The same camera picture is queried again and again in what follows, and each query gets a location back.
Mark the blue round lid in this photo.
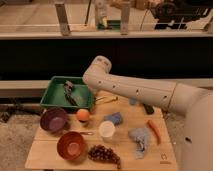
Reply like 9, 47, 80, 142
129, 99, 138, 105

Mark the orange fruit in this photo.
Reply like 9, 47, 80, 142
76, 109, 90, 122

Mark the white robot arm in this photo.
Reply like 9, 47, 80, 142
83, 56, 213, 171

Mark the bunch of dark grapes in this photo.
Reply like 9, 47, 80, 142
88, 145, 121, 169

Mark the wooden board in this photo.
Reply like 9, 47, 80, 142
25, 91, 178, 171

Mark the orange brown bowl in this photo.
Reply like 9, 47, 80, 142
57, 131, 86, 161

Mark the dark brush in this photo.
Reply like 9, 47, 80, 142
63, 80, 77, 106

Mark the green plastic tray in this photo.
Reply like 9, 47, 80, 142
40, 76, 95, 111

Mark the purple bowl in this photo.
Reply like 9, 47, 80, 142
40, 107, 68, 133

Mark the metal spoon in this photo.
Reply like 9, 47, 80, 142
79, 132, 94, 135

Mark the yellow handled tool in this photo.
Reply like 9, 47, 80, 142
95, 96, 118, 104

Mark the grey blue cloth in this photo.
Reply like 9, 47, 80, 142
128, 127, 150, 159

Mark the orange carrot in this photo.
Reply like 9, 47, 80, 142
147, 120, 161, 145

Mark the black remote block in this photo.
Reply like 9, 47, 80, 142
144, 104, 154, 115

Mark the white paper cup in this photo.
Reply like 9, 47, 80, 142
98, 121, 115, 139

